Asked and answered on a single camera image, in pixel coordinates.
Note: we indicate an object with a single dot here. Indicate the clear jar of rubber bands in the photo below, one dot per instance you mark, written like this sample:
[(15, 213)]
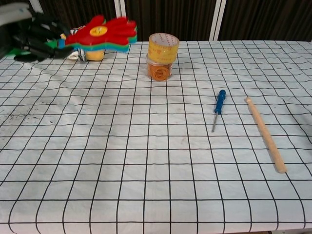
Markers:
[(159, 72)]

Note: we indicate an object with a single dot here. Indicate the red hand clapper toy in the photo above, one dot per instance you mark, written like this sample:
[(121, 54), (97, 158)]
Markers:
[(109, 30)]

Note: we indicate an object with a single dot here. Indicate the wooden stick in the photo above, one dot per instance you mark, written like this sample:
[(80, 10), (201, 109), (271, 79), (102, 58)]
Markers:
[(265, 135)]

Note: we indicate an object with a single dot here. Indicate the yellow tape roll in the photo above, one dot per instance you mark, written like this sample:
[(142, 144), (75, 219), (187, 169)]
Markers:
[(163, 48)]

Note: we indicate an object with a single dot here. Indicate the white frame post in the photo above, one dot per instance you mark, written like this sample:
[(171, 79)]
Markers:
[(120, 8), (217, 19)]

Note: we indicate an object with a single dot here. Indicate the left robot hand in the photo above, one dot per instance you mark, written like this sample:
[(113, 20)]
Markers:
[(36, 36)]

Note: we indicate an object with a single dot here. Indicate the checkered white tablecloth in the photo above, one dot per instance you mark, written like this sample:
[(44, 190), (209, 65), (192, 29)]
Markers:
[(146, 158)]

